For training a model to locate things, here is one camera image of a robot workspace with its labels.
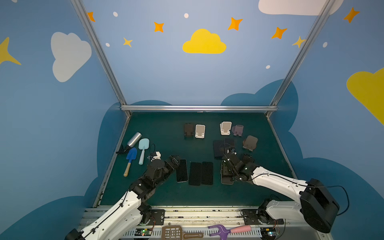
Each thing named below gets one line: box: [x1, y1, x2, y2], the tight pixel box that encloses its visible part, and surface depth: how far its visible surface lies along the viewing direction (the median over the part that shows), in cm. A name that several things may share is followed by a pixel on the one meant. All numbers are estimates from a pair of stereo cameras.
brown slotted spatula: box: [161, 225, 204, 240], surface depth 72 cm
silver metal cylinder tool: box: [116, 132, 143, 154], surface depth 103 cm
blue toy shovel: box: [123, 147, 138, 177], surface depth 98 cm
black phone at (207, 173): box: [201, 161, 214, 185], surface depth 91 cm
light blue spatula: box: [138, 138, 150, 165], surface depth 105 cm
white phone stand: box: [220, 121, 232, 136], surface depth 109 cm
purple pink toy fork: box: [208, 224, 252, 240], surface depth 73 cm
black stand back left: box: [184, 122, 194, 140], surface depth 109 cm
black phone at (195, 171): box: [188, 161, 202, 186], surface depth 91 cm
